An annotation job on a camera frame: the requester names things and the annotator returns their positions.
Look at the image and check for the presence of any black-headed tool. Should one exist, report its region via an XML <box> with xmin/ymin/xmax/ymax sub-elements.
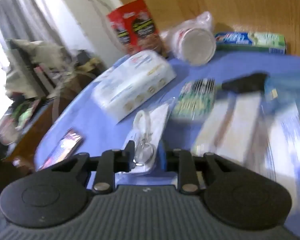
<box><xmin>221</xmin><ymin>72</ymin><xmax>271</xmax><ymax>92</ymax></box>

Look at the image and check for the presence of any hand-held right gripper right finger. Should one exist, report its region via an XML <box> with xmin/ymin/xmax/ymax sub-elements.
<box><xmin>158</xmin><ymin>142</ymin><xmax>250</xmax><ymax>194</ymax></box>

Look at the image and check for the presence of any clear bag with white item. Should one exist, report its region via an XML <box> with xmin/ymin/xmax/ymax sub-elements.
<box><xmin>122</xmin><ymin>102</ymin><xmax>176</xmax><ymax>174</ymax></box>

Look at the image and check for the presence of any bagged stack of white cups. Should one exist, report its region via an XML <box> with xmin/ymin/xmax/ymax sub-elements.
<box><xmin>162</xmin><ymin>11</ymin><xmax>217</xmax><ymax>67</ymax></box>

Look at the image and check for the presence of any large white blue package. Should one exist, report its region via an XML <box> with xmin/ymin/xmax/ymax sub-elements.
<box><xmin>240</xmin><ymin>97</ymin><xmax>300</xmax><ymax>183</ymax></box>

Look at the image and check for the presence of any grey crumpled cloth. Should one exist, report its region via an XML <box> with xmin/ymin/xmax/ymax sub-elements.
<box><xmin>6</xmin><ymin>39</ymin><xmax>74</xmax><ymax>68</ymax></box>

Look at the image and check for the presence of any red printed box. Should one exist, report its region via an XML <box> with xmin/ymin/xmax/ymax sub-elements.
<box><xmin>107</xmin><ymin>0</ymin><xmax>166</xmax><ymax>56</ymax></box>

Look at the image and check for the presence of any white tissue pack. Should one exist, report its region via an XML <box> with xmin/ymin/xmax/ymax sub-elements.
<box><xmin>91</xmin><ymin>50</ymin><xmax>177</xmax><ymax>125</ymax></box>

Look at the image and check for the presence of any grey curtain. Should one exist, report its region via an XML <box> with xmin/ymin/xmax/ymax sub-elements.
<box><xmin>0</xmin><ymin>0</ymin><xmax>63</xmax><ymax>54</ymax></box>

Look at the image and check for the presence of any blue green toothpaste box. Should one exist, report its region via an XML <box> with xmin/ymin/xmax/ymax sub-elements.
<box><xmin>213</xmin><ymin>31</ymin><xmax>288</xmax><ymax>55</ymax></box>

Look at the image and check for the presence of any green toothbrush pack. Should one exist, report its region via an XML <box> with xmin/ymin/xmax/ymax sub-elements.
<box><xmin>171</xmin><ymin>78</ymin><xmax>216</xmax><ymax>121</ymax></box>

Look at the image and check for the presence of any blue table cover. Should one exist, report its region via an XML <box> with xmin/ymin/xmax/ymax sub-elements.
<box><xmin>34</xmin><ymin>51</ymin><xmax>300</xmax><ymax>232</ymax></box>

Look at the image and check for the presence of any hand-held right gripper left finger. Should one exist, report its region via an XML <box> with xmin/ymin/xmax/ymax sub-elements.
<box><xmin>44</xmin><ymin>141</ymin><xmax>136</xmax><ymax>194</ymax></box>

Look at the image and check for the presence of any small dark printed packet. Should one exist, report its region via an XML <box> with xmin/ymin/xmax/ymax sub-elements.
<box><xmin>38</xmin><ymin>128</ymin><xmax>86</xmax><ymax>171</ymax></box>

